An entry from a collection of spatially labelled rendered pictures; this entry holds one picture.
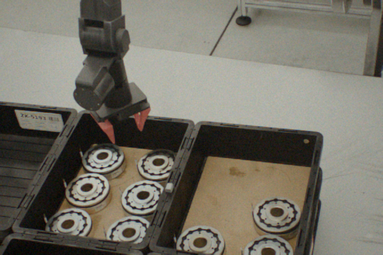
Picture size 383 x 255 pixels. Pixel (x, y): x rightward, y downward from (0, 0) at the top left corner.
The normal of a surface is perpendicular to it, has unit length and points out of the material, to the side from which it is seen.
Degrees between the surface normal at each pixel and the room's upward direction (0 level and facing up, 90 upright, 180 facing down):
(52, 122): 90
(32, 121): 90
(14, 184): 0
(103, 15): 72
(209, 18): 0
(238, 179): 0
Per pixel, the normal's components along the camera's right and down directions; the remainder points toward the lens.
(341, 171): -0.11, -0.75
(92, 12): -0.36, 0.38
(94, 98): -0.35, 0.66
